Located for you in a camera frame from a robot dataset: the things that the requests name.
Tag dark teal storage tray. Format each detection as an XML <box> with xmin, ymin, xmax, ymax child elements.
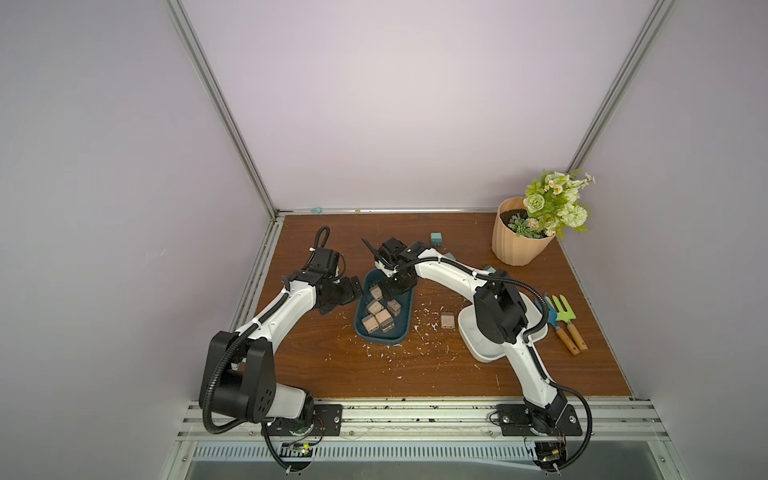
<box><xmin>353</xmin><ymin>269</ymin><xmax>414</xmax><ymax>346</ymax></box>

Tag white storage tray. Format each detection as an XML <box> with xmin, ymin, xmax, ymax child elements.
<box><xmin>458</xmin><ymin>290</ymin><xmax>548</xmax><ymax>363</ymax></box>

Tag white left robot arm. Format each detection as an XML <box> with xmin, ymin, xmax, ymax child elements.
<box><xmin>199</xmin><ymin>270</ymin><xmax>362</xmax><ymax>434</ymax></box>

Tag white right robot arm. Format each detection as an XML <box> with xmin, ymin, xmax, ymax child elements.
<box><xmin>373</xmin><ymin>238</ymin><xmax>568</xmax><ymax>435</ymax></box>

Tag peach ribbed flower pot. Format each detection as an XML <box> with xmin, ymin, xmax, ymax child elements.
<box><xmin>491</xmin><ymin>197</ymin><xmax>554</xmax><ymax>266</ymax></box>

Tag green artificial flower plant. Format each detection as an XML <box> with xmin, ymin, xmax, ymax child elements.
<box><xmin>503</xmin><ymin>170</ymin><xmax>596</xmax><ymax>240</ymax></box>

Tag green garden fork tool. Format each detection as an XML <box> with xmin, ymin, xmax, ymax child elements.
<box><xmin>551</xmin><ymin>295</ymin><xmax>588</xmax><ymax>351</ymax></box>

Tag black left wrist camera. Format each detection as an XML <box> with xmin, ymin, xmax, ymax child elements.
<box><xmin>305</xmin><ymin>247</ymin><xmax>345</xmax><ymax>278</ymax></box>

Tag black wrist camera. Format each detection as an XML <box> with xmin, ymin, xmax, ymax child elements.
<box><xmin>305</xmin><ymin>247</ymin><xmax>345</xmax><ymax>278</ymax></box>
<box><xmin>378</xmin><ymin>237</ymin><xmax>407</xmax><ymax>266</ymax></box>

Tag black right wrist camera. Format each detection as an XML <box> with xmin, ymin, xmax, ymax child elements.
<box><xmin>378</xmin><ymin>237</ymin><xmax>407</xmax><ymax>266</ymax></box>

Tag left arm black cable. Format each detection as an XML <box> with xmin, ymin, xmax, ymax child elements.
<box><xmin>201</xmin><ymin>226</ymin><xmax>332</xmax><ymax>436</ymax></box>

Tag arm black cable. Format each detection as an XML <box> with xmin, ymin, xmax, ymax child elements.
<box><xmin>201</xmin><ymin>226</ymin><xmax>332</xmax><ymax>436</ymax></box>
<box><xmin>361</xmin><ymin>237</ymin><xmax>594</xmax><ymax>472</ymax></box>

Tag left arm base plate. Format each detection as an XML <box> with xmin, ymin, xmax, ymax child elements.
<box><xmin>267</xmin><ymin>403</ymin><xmax>344</xmax><ymax>438</ymax></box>

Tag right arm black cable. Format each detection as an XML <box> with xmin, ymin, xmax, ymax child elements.
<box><xmin>361</xmin><ymin>237</ymin><xmax>594</xmax><ymax>472</ymax></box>

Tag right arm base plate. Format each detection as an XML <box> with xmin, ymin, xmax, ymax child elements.
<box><xmin>488</xmin><ymin>404</ymin><xmax>584</xmax><ymax>437</ymax></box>

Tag left corner aluminium post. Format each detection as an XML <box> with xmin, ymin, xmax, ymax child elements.
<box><xmin>165</xmin><ymin>0</ymin><xmax>279</xmax><ymax>222</ymax></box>

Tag corner aluminium post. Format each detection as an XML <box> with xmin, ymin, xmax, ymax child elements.
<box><xmin>567</xmin><ymin>0</ymin><xmax>677</xmax><ymax>172</ymax></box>
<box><xmin>165</xmin><ymin>0</ymin><xmax>279</xmax><ymax>222</ymax></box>

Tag aluminium front rail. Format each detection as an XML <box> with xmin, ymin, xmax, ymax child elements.
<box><xmin>176</xmin><ymin>395</ymin><xmax>672</xmax><ymax>443</ymax></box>

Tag right corner aluminium post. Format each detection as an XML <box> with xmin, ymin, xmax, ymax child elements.
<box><xmin>567</xmin><ymin>0</ymin><xmax>677</xmax><ymax>172</ymax></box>

